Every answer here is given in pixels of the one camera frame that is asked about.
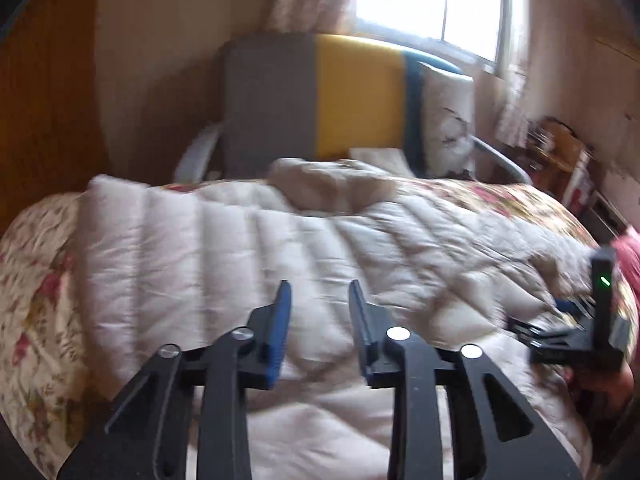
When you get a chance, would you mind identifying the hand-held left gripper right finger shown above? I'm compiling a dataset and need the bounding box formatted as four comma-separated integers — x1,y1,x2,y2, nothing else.
348,279,584,480

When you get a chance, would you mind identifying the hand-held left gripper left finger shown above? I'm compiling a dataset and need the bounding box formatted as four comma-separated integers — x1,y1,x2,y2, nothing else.
57,280,293,480

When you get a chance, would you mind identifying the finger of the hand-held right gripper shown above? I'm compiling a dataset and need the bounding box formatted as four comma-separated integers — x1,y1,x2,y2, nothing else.
506,316,593,347
552,298,597,318

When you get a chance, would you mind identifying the beige quilted down jacket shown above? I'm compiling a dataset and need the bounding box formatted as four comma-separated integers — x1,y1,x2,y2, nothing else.
75,157,601,480

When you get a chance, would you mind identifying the person's right hand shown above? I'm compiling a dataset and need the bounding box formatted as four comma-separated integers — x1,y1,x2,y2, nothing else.
567,367,632,411

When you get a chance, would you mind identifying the pink cloth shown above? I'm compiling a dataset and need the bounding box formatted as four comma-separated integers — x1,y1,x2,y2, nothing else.
614,227,640,283

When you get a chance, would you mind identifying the wooden nightstand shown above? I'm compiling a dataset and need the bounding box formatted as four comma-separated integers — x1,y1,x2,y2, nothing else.
525,117,598,221

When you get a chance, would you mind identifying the white patterned pillow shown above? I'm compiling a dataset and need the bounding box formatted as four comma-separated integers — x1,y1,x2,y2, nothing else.
417,61,477,181

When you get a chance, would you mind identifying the grey yellow blue headboard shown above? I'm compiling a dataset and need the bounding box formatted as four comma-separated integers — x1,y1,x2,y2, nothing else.
220,32,463,181

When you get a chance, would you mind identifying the floral bedspread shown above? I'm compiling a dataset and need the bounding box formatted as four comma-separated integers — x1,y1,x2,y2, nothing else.
0,179,638,480

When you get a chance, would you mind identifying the window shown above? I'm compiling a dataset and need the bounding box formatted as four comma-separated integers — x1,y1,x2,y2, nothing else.
352,0,531,78

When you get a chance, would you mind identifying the wooden wardrobe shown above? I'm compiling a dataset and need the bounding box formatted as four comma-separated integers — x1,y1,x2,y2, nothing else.
0,0,113,236

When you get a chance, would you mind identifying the grey curved bed rail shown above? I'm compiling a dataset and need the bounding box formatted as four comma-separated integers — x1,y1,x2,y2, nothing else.
470,135,533,186
172,122,226,183

